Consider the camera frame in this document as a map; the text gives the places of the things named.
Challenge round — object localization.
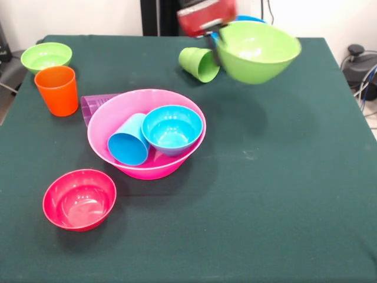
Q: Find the large pink bowl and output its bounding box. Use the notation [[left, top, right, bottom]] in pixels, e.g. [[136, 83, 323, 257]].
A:
[[87, 88, 207, 180]]

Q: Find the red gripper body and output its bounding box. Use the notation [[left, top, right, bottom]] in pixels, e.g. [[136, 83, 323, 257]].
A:
[[176, 0, 238, 38]]

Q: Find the dark green tablecloth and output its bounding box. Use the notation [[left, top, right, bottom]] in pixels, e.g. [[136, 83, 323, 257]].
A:
[[0, 34, 377, 283]]

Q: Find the small green bowl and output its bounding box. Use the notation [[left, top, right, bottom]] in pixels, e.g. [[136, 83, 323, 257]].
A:
[[20, 42, 73, 75]]

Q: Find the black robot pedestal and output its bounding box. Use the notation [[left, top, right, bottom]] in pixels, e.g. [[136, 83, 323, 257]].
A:
[[140, 0, 235, 37]]

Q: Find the small cyan bowl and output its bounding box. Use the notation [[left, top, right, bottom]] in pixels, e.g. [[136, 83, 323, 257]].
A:
[[141, 105, 204, 157]]

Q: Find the tangle of cables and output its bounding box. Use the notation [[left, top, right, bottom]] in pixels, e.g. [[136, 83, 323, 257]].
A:
[[353, 63, 377, 130]]

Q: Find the green cup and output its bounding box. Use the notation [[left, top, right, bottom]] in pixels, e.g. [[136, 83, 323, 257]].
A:
[[178, 47, 221, 83]]

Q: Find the orange red cup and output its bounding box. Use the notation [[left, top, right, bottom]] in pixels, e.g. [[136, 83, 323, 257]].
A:
[[34, 65, 79, 117]]

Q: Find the large blue bowl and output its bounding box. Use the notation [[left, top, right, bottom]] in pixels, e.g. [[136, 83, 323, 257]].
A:
[[210, 14, 267, 42]]

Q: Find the purple cup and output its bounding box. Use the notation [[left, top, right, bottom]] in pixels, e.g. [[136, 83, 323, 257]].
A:
[[80, 93, 122, 128]]

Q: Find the blue cup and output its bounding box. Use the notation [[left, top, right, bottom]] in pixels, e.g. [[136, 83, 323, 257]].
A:
[[107, 113, 151, 167]]

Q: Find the large green bowl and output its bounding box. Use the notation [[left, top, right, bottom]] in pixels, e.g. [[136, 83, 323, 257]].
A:
[[217, 20, 302, 85]]

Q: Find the small magenta bowl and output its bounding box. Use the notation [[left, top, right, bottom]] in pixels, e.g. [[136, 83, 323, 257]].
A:
[[42, 169, 117, 232]]

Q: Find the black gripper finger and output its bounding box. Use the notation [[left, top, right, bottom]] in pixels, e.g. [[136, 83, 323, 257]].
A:
[[206, 32, 222, 67], [217, 25, 229, 45]]

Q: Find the black device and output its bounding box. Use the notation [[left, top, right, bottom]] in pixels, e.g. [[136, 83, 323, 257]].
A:
[[0, 22, 12, 62]]

